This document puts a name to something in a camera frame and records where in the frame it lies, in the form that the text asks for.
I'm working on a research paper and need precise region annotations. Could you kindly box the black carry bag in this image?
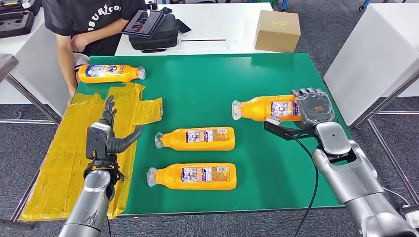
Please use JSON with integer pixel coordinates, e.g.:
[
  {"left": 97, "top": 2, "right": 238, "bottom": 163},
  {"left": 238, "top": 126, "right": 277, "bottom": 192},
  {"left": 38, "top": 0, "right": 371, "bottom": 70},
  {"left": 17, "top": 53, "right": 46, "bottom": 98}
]
[{"left": 128, "top": 13, "right": 179, "bottom": 54}]

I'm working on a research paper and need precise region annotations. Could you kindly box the desk cable slot cover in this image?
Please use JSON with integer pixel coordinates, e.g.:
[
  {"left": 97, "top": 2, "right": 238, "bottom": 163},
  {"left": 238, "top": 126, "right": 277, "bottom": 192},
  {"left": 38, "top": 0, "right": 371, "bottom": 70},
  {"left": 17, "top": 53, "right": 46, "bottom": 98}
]
[{"left": 179, "top": 39, "right": 230, "bottom": 51}]

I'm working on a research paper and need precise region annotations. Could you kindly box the person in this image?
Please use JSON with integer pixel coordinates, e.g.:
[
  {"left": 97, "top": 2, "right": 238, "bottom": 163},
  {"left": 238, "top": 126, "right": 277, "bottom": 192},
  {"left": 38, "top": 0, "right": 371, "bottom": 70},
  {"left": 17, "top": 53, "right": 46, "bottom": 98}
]
[{"left": 42, "top": 0, "right": 147, "bottom": 99}]

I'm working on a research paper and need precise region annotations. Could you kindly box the grey metal side table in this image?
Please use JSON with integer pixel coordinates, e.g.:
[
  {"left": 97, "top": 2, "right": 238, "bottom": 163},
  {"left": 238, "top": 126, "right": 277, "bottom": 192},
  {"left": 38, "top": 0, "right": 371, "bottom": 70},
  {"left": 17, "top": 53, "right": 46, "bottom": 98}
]
[{"left": 0, "top": 54, "right": 63, "bottom": 125}]

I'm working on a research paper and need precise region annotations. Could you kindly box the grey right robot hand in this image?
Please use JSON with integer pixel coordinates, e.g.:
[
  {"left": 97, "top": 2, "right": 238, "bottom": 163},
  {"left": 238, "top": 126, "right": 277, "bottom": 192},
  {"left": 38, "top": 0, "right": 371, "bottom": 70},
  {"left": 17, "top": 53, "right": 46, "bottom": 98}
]
[{"left": 291, "top": 87, "right": 335, "bottom": 130}]

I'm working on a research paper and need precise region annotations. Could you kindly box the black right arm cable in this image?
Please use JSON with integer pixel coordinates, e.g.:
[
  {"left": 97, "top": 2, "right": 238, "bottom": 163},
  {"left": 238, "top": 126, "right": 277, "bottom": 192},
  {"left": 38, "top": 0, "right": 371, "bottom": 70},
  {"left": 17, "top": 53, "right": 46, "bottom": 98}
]
[{"left": 290, "top": 134, "right": 320, "bottom": 237}]

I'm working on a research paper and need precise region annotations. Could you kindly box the white table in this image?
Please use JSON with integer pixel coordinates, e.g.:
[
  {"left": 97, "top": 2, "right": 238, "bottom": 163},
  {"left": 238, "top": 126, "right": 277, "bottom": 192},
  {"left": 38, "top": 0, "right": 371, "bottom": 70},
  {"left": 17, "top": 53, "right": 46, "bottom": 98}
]
[{"left": 323, "top": 2, "right": 419, "bottom": 126}]

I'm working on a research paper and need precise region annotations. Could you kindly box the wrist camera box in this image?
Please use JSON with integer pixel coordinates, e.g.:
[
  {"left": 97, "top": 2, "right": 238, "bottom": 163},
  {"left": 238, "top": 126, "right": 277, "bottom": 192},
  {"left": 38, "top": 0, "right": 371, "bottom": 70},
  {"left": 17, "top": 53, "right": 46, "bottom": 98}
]
[
  {"left": 85, "top": 122, "right": 114, "bottom": 161},
  {"left": 263, "top": 116, "right": 315, "bottom": 141}
]

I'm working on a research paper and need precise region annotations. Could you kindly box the white desk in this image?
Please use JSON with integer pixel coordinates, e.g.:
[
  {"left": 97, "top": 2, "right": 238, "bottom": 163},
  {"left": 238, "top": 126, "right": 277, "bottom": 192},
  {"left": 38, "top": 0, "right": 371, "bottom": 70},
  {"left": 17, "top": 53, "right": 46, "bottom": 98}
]
[
  {"left": 0, "top": 9, "right": 71, "bottom": 117},
  {"left": 114, "top": 2, "right": 280, "bottom": 56}
]

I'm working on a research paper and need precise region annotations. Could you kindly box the metal table frame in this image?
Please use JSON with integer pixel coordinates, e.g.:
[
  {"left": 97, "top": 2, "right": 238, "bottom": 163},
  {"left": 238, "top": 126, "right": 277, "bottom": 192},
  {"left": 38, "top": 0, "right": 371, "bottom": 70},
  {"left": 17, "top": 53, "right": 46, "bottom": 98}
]
[{"left": 353, "top": 67, "right": 419, "bottom": 205}]

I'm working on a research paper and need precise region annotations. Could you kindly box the white floor cable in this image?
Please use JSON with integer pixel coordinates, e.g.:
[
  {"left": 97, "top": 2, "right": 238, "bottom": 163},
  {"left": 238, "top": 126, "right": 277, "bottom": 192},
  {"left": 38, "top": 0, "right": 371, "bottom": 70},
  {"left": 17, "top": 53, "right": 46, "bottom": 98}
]
[{"left": 381, "top": 187, "right": 407, "bottom": 207}]

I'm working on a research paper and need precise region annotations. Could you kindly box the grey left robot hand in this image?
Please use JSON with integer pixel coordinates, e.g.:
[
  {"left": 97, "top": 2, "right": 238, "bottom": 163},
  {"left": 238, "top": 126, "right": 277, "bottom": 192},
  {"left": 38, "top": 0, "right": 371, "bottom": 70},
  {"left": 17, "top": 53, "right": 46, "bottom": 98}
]
[{"left": 99, "top": 95, "right": 144, "bottom": 155}]

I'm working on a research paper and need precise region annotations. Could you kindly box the yellow plastic sheet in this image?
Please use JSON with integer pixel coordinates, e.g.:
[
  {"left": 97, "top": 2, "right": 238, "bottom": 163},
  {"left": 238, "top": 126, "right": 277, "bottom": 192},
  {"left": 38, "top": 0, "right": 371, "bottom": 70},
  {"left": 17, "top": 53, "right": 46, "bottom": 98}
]
[{"left": 18, "top": 82, "right": 164, "bottom": 222}]

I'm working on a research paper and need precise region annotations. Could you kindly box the green table board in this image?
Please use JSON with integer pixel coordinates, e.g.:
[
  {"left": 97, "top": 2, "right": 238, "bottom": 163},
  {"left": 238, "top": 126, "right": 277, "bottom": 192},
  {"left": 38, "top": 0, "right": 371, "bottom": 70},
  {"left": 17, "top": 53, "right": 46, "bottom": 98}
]
[{"left": 74, "top": 52, "right": 351, "bottom": 217}]

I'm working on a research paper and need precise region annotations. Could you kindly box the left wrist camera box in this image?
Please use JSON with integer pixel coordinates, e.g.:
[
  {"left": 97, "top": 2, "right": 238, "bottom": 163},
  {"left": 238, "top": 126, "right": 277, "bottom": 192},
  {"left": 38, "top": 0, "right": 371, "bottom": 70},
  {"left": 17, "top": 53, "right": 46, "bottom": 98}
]
[{"left": 85, "top": 122, "right": 114, "bottom": 161}]

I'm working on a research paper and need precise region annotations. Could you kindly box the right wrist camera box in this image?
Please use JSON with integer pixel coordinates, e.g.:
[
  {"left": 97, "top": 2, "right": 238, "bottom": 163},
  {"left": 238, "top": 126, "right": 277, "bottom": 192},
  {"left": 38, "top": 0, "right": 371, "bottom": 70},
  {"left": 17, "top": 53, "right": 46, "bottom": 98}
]
[{"left": 263, "top": 116, "right": 315, "bottom": 141}]

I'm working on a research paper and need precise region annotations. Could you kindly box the black equipment case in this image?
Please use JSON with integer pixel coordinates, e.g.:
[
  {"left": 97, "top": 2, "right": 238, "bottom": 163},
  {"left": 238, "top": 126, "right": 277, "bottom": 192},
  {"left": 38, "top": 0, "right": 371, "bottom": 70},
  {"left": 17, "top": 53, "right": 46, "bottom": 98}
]
[{"left": 0, "top": 0, "right": 42, "bottom": 14}]

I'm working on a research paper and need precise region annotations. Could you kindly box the orange detergent bottle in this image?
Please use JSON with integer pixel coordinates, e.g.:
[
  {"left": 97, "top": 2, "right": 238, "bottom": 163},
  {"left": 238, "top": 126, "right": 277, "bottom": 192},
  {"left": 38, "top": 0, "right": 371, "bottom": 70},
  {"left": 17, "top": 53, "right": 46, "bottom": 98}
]
[
  {"left": 154, "top": 126, "right": 236, "bottom": 152},
  {"left": 146, "top": 162, "right": 237, "bottom": 192},
  {"left": 231, "top": 94, "right": 303, "bottom": 122},
  {"left": 78, "top": 64, "right": 147, "bottom": 84}
]

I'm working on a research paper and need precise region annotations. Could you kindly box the black tablet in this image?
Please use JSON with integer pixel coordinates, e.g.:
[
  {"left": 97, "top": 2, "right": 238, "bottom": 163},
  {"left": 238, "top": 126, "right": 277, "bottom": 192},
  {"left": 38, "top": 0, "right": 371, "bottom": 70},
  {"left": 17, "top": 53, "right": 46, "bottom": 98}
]
[{"left": 121, "top": 9, "right": 166, "bottom": 39}]

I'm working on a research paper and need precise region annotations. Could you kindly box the white power strip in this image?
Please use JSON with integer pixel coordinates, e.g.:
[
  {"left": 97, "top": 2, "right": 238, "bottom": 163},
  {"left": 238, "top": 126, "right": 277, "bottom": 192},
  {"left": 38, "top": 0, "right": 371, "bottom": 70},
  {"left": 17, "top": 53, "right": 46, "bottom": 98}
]
[{"left": 401, "top": 204, "right": 419, "bottom": 230}]

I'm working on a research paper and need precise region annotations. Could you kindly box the brown cardboard box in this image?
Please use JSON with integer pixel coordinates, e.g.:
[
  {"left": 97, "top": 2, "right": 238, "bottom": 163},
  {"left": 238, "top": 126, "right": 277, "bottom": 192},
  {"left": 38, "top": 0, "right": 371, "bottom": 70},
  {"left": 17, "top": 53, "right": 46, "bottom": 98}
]
[{"left": 254, "top": 10, "right": 301, "bottom": 54}]

